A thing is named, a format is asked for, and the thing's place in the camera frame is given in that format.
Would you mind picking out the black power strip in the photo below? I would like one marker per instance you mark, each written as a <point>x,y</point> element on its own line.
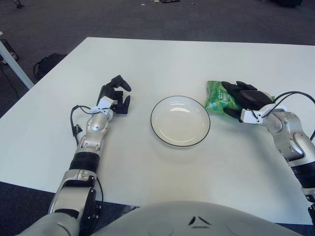
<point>11,50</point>

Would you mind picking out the white plate with black rim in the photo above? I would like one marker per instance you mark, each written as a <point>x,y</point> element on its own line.
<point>180,121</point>

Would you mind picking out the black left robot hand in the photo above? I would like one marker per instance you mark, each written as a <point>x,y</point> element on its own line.
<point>121,104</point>

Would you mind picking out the white table leg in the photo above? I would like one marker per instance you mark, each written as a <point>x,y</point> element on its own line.
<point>14,64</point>

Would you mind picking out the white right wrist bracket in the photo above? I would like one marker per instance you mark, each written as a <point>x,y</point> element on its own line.
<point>248,116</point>

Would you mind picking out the grey robot torso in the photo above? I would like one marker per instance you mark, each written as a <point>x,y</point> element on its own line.
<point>172,221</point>

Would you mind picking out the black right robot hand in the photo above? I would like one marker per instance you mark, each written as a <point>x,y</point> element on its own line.
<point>251,97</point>

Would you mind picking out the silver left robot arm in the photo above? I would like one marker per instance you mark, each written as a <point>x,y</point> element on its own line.
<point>96,125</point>

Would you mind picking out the black bag on floor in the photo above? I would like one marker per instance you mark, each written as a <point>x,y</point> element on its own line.
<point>49,64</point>

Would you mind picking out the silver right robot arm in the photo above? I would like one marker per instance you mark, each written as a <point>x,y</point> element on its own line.
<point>292,137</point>

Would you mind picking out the dark flat floor item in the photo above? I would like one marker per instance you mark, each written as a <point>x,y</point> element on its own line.
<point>169,1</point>

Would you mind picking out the green chips bag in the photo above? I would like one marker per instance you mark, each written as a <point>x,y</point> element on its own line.
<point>217,100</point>

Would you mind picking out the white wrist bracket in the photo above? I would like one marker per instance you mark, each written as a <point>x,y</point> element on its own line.
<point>105,100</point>
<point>248,116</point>

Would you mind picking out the dark object on floor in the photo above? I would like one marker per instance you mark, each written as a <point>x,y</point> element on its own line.
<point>286,2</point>

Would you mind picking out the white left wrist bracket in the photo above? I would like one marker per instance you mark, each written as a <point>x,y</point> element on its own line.
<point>105,100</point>

